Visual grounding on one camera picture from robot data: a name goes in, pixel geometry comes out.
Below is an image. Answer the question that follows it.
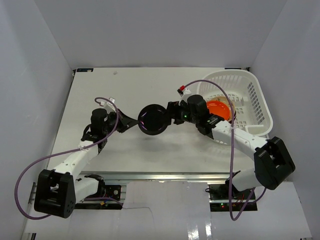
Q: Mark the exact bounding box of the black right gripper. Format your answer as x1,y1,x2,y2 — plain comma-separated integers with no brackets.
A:
159,99,199,126

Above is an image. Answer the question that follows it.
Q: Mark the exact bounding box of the orange round plate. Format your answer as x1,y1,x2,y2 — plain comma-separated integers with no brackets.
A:
206,100,231,121

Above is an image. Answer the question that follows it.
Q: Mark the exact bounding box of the black round plate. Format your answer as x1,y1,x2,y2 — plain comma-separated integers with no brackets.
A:
137,104,171,136

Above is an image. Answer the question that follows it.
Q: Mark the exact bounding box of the beige round plate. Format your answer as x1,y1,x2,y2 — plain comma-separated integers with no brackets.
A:
219,96,237,122

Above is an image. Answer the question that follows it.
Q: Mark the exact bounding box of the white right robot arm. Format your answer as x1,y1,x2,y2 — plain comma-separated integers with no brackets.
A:
166,89,296,200

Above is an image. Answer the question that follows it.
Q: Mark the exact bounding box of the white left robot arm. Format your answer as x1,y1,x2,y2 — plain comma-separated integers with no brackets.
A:
34,97,138,219

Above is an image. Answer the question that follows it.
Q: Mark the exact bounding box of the white plastic basket bin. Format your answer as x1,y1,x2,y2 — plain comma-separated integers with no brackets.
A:
204,69,273,138

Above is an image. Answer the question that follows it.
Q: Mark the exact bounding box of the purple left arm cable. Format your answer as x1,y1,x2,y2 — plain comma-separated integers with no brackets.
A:
14,96,123,221

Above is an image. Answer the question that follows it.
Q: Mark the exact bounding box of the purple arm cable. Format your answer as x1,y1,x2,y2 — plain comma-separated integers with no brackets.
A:
179,79,267,222
14,96,123,221

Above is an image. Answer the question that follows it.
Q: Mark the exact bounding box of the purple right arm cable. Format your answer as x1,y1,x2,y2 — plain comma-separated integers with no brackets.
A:
179,79,267,222

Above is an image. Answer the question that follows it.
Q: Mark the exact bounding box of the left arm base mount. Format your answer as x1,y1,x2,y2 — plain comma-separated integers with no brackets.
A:
75,185,124,210

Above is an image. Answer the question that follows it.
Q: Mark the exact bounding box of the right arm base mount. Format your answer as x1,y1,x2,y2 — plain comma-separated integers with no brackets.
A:
205,184,258,213

